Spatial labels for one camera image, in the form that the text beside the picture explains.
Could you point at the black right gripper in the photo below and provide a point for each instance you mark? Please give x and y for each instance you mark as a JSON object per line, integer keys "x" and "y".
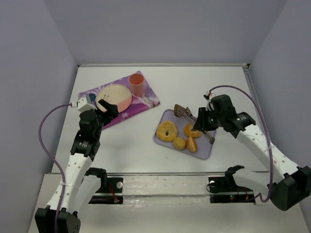
{"x": 202, "y": 120}

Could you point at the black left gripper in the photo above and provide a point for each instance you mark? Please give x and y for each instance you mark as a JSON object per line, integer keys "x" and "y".
{"x": 104, "y": 115}

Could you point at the metal serving tongs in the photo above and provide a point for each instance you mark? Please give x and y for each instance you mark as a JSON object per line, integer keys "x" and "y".
{"x": 192, "y": 120}

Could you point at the brown chocolate pastry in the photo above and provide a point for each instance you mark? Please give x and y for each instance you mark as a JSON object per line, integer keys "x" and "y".
{"x": 179, "y": 111}

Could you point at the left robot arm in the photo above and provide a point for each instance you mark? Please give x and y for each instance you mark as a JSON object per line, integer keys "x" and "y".
{"x": 79, "y": 180}

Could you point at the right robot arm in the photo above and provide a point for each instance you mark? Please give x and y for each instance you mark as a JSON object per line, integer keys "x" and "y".
{"x": 287, "y": 184}

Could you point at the cream and pink plate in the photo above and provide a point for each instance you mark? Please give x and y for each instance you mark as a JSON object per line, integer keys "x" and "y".
{"x": 115, "y": 94}

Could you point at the blue spoon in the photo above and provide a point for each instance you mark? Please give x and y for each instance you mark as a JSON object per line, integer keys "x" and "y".
{"x": 92, "y": 98}

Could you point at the sugared orange donut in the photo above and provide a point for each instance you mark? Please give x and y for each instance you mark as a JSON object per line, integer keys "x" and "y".
{"x": 188, "y": 131}

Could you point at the purple floral placemat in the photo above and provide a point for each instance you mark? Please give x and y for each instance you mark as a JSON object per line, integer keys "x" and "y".
{"x": 138, "y": 104}

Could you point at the pink plastic cup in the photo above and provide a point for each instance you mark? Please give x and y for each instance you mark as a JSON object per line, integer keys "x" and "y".
{"x": 136, "y": 81}

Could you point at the glossy orange bun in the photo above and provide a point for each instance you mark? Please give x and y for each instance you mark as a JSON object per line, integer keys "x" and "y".
{"x": 191, "y": 144}

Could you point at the lilac plastic tray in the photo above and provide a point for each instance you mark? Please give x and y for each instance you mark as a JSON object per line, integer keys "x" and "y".
{"x": 203, "y": 145}

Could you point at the small round yellow muffin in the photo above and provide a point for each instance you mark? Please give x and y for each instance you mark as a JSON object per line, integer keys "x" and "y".
{"x": 179, "y": 143}

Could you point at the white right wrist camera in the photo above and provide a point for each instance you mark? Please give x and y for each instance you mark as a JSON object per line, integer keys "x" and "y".
{"x": 208, "y": 96}

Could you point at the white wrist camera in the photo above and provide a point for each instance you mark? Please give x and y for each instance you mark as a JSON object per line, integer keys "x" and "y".
{"x": 84, "y": 103}
{"x": 208, "y": 96}

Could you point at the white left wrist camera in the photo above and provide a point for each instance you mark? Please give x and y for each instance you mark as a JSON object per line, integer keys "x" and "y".
{"x": 84, "y": 103}

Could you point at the pale twisted ring bread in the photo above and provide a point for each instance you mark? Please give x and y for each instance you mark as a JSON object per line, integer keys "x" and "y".
{"x": 167, "y": 131}

